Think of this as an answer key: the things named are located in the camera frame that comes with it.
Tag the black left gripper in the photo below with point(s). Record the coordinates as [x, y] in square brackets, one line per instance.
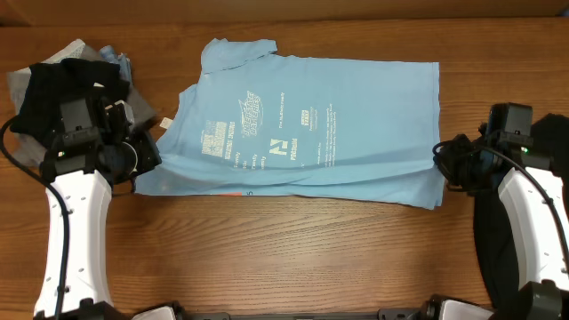
[141, 139]

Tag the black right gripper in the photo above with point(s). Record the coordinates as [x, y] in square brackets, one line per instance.
[446, 156]

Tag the light blue printed t-shirt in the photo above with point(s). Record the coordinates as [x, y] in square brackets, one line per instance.
[260, 124]

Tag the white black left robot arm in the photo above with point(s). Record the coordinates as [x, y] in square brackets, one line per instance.
[81, 168]

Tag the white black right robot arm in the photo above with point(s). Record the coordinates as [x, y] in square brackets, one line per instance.
[521, 228]

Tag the black garment pile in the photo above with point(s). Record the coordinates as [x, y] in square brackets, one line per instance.
[494, 243]

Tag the blue folded garment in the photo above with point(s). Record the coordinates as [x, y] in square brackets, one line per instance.
[125, 67]

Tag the black folded polo shirt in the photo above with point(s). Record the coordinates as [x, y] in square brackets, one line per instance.
[53, 84]

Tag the white mesh folded garment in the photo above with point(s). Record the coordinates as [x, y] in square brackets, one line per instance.
[72, 50]

